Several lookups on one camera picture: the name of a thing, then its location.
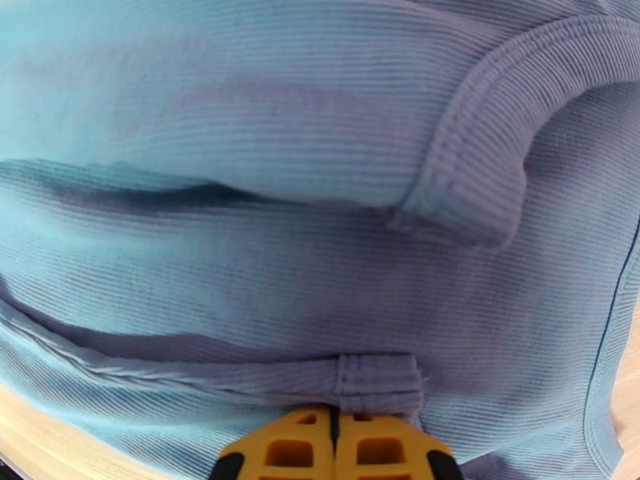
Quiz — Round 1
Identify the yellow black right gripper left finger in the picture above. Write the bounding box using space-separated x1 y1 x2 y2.
210 403 335 480

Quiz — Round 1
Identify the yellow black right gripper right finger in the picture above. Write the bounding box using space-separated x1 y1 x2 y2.
334 410 466 480

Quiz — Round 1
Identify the blue ribbed shirt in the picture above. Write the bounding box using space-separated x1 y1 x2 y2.
0 0 640 480

